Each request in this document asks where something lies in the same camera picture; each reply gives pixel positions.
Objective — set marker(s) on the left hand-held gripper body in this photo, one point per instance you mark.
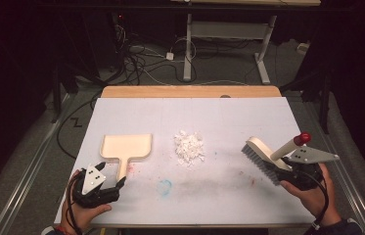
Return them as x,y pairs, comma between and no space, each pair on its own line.
88,191

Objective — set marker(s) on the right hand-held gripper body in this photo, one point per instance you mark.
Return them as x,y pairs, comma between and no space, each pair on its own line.
305,178

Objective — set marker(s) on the cream dustpan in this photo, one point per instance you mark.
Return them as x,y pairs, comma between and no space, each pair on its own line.
126,147

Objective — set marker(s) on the pile of white paper scraps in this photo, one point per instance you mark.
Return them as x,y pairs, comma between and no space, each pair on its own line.
189,148

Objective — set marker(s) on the person's right hand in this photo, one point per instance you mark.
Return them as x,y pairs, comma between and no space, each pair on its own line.
317,202

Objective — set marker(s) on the person's left hand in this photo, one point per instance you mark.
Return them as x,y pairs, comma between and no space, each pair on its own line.
79,217

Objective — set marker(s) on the white table cover sheet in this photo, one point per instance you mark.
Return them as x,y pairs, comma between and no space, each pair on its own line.
203,114

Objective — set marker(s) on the wooden table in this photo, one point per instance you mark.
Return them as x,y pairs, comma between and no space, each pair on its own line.
170,91

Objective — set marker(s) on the white power adapter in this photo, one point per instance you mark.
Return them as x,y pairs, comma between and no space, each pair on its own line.
169,56

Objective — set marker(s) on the metal floor rail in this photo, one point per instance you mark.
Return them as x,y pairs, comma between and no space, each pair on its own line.
343,176
23,186

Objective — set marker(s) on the white metal desk frame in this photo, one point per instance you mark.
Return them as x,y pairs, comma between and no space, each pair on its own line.
188,49

